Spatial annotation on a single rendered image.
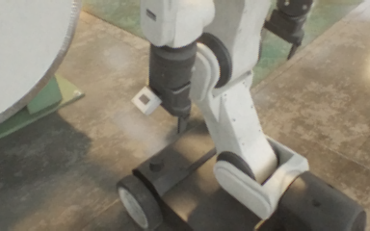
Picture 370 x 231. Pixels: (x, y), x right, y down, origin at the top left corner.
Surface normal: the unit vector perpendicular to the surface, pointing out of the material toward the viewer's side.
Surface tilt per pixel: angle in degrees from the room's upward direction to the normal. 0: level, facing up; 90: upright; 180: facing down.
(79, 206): 0
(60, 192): 0
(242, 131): 60
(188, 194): 0
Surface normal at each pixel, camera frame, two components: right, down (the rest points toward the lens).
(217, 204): -0.02, -0.76
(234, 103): 0.59, 0.02
